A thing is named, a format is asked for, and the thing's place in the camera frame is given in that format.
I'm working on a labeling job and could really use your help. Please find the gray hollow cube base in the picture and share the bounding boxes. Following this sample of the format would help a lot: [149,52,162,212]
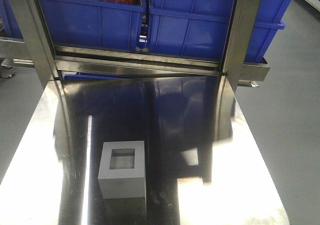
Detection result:
[98,140,146,200]

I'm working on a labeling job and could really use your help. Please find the blue plastic bin right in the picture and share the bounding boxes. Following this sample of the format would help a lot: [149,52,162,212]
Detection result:
[147,0,291,63]

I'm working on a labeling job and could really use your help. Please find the blue bin with red contents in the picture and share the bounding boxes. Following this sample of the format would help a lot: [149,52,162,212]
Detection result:
[39,0,147,51]

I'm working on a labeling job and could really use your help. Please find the stainless steel rack frame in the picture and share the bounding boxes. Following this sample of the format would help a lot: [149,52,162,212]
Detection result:
[0,0,261,91]

